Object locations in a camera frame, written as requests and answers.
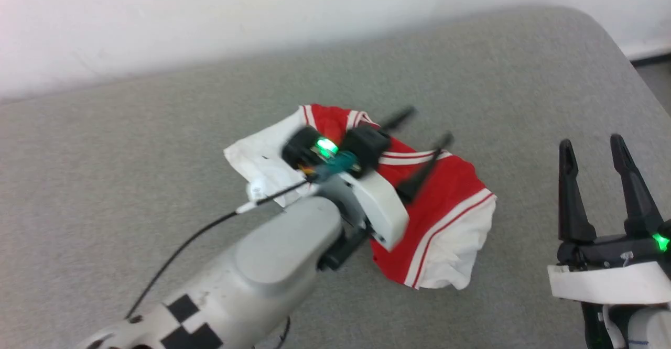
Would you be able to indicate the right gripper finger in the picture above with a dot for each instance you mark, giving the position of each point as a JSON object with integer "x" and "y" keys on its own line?
{"x": 571, "y": 207}
{"x": 637, "y": 202}

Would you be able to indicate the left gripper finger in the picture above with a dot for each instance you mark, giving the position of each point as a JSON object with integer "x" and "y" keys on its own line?
{"x": 427, "y": 168}
{"x": 401, "y": 117}

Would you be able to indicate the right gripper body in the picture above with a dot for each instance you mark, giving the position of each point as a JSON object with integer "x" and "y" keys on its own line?
{"x": 608, "y": 283}

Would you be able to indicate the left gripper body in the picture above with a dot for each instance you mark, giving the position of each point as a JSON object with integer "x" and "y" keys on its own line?
{"x": 385, "y": 213}

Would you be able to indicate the red and white garment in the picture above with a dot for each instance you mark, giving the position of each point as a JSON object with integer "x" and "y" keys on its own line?
{"x": 451, "y": 197}

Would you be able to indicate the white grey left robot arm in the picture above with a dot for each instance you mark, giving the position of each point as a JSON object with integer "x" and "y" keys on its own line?
{"x": 272, "y": 265}

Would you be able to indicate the white baseboard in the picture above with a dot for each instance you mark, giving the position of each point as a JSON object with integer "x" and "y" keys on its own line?
{"x": 647, "y": 50}

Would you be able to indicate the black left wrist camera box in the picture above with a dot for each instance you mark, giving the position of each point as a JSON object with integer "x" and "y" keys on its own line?
{"x": 367, "y": 147}

